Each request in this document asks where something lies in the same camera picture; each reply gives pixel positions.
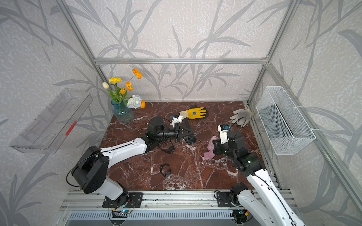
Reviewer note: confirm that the white knit glove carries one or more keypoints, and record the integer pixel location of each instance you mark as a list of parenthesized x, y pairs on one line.
[(241, 117)]

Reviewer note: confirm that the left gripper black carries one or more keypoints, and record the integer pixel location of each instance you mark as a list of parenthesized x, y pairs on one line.
[(176, 134)]

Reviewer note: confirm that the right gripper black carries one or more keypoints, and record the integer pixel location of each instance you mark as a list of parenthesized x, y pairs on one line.
[(217, 145)]

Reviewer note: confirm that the left circuit board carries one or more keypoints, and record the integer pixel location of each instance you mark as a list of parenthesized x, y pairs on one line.
[(121, 213)]

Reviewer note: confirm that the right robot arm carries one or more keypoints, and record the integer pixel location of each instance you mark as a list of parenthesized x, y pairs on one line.
[(274, 210)]

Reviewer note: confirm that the blue glass vase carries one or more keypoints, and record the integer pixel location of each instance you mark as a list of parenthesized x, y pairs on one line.
[(123, 114)]

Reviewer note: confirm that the clear plastic wall tray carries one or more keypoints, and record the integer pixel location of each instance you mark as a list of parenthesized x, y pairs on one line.
[(49, 130)]

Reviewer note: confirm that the pink fluffy cloth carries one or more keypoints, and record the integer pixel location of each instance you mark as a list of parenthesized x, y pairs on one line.
[(210, 153)]

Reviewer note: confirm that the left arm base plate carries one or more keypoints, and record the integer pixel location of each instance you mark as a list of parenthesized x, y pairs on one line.
[(130, 200)]

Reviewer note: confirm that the artificial flower bouquet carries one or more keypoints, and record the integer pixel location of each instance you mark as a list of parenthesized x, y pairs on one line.
[(119, 94)]

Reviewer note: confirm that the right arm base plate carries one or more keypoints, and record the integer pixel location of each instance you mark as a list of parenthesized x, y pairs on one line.
[(224, 199)]

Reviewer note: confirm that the black watch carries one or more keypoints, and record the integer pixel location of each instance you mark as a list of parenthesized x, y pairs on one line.
[(191, 140), (166, 146)]

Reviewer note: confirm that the circuit board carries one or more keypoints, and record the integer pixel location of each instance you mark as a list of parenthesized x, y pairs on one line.
[(121, 213), (240, 217)]

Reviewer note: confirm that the right circuit board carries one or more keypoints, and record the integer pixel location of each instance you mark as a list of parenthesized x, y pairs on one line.
[(240, 217)]

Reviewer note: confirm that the yellow black work glove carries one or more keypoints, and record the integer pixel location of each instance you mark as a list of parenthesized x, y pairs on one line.
[(194, 113)]

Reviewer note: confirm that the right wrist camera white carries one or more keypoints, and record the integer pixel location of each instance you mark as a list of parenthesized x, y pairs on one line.
[(223, 130)]

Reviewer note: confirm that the aluminium front rail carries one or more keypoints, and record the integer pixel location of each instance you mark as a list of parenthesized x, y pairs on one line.
[(151, 200)]

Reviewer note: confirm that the white wire mesh basket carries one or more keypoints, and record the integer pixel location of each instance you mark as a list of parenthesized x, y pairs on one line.
[(285, 126)]

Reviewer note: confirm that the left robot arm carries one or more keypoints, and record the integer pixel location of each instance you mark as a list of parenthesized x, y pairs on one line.
[(90, 172)]

